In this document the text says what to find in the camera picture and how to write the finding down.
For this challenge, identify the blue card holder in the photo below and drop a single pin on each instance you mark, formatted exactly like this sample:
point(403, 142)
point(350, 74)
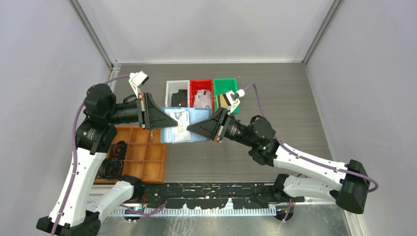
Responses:
point(184, 117)

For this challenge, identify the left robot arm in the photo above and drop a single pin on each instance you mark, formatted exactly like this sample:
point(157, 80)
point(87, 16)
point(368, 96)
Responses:
point(73, 215)

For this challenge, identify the gold cards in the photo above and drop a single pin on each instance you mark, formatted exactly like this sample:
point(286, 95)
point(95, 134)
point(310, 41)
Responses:
point(222, 101)

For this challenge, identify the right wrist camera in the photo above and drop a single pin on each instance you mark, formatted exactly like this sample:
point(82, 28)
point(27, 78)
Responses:
point(232, 99)

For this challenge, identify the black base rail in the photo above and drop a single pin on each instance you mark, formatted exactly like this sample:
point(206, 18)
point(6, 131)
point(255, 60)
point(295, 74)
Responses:
point(207, 195)

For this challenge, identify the red plastic bin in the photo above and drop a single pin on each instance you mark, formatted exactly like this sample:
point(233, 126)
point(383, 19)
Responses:
point(198, 84)

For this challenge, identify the wooden compartment tray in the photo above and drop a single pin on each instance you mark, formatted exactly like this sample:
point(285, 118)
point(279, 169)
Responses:
point(136, 152)

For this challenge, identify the white plastic bin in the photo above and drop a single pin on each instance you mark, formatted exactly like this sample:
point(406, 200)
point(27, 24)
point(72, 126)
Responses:
point(174, 86)

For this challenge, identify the white cards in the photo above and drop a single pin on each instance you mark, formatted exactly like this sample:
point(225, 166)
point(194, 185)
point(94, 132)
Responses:
point(202, 99)

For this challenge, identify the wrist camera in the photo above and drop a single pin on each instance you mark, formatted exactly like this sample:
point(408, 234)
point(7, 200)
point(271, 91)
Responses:
point(136, 80)
point(232, 99)

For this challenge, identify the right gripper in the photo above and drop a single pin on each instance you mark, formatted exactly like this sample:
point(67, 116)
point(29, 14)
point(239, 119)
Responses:
point(214, 127)

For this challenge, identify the black cards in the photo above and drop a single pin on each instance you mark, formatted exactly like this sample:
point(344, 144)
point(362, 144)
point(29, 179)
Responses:
point(180, 98)

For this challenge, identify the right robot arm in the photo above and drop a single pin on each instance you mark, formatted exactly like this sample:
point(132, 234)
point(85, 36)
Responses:
point(347, 184)

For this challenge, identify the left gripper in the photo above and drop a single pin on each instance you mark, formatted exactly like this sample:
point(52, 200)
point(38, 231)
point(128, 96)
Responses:
point(154, 117)

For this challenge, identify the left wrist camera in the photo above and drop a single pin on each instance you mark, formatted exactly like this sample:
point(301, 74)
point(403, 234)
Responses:
point(136, 80)

